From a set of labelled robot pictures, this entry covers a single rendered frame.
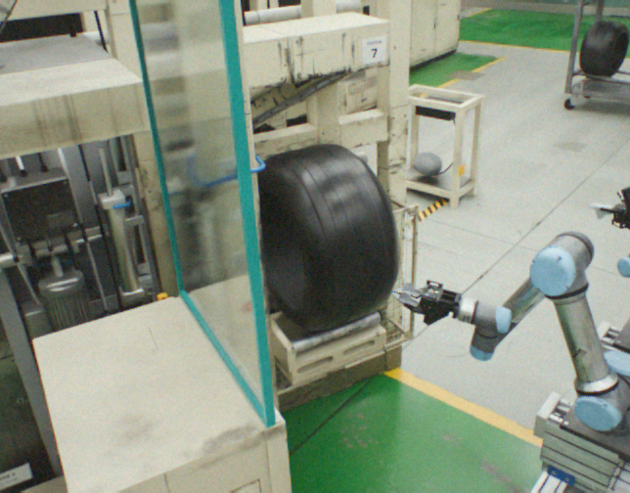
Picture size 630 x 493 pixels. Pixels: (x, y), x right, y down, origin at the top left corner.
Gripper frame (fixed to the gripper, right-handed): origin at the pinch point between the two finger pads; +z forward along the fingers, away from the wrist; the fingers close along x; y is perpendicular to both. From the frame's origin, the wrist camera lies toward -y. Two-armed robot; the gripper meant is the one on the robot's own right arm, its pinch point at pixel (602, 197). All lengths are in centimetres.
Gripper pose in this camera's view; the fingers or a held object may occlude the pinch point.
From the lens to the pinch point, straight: 275.2
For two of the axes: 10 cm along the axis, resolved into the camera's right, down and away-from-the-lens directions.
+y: 1.7, 8.3, 5.3
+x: 8.9, -3.5, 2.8
